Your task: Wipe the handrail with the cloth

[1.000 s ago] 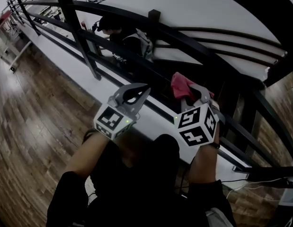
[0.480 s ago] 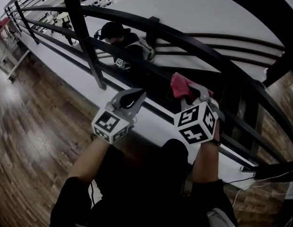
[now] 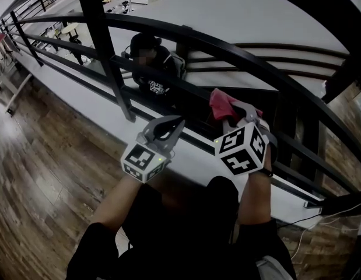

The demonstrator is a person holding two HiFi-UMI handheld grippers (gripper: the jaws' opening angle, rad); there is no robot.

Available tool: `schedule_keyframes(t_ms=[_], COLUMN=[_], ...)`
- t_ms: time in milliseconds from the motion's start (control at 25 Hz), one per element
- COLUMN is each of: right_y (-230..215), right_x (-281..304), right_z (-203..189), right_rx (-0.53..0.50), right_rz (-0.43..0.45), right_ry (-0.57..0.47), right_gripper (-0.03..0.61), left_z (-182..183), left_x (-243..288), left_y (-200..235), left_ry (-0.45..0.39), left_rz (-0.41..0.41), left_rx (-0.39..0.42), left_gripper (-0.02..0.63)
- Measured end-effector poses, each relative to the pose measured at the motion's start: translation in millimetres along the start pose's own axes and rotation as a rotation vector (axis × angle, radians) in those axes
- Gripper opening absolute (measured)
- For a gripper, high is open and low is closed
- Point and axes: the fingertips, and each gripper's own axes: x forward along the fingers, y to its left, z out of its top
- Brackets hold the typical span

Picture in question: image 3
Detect grey pouch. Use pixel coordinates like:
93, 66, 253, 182
255, 254, 288, 280

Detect person's right forearm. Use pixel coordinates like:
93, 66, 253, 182
236, 167, 275, 226

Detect person's black clothing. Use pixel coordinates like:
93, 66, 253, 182
65, 175, 298, 280

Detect black square pillar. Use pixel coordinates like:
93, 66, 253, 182
74, 0, 137, 123

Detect black cable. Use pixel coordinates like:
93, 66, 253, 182
276, 202, 361, 230

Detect white cable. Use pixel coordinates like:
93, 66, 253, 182
290, 210, 361, 260

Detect white table frame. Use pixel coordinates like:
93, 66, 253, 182
0, 72, 34, 117

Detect black metal handrail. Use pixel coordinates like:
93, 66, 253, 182
0, 12, 361, 172

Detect distant black railing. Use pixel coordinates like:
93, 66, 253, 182
0, 0, 78, 26

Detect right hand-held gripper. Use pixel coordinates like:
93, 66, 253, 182
213, 101, 278, 177

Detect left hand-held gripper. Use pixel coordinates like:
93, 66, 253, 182
120, 115, 186, 184

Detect person's left forearm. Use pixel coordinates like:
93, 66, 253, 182
90, 172, 143, 233

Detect black metal railing bars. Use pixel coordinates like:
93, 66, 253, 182
0, 19, 361, 215

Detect round beige table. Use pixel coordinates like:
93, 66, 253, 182
61, 22, 80, 36

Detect black staircase railing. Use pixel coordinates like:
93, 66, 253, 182
187, 41, 352, 80

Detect pink cloth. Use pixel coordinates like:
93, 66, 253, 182
209, 87, 246, 123

